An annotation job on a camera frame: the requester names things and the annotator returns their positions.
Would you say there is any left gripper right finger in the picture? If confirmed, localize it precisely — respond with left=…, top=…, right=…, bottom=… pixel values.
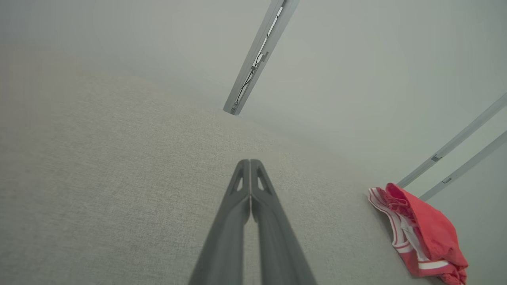
left=250, top=159, right=318, bottom=285

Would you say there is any grey metal wall rail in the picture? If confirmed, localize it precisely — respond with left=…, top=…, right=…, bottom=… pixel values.
left=419, top=130, right=507, bottom=202
left=397, top=93, right=507, bottom=189

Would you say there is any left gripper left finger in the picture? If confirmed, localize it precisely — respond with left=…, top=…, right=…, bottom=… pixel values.
left=188, top=159, right=251, bottom=285

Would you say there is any black cable inside post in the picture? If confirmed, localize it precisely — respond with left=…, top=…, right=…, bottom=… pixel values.
left=235, top=32, right=274, bottom=106

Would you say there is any red shorts white stripe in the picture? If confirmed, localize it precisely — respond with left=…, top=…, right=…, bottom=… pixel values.
left=396, top=237, right=469, bottom=285

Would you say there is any red basketball jersey number 23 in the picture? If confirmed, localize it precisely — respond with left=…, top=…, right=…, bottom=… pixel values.
left=368, top=182, right=469, bottom=274

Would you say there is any grey metal frame post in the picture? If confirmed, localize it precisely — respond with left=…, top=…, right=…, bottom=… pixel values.
left=223, top=0, right=300, bottom=116

